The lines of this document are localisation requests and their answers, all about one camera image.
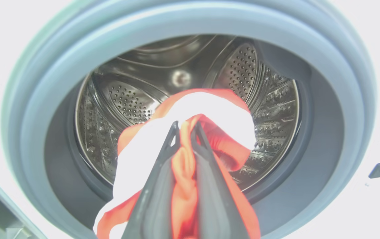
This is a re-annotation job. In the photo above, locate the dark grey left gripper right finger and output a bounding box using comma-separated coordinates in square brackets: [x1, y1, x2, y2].
[190, 121, 251, 239]

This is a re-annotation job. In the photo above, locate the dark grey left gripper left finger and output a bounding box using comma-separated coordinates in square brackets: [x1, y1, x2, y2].
[121, 121, 180, 239]

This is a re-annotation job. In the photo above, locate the orange and white garment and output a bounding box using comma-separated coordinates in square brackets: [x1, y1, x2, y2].
[93, 88, 261, 239]

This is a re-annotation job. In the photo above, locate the white front-load washing machine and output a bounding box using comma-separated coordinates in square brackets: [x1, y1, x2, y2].
[0, 0, 380, 239]

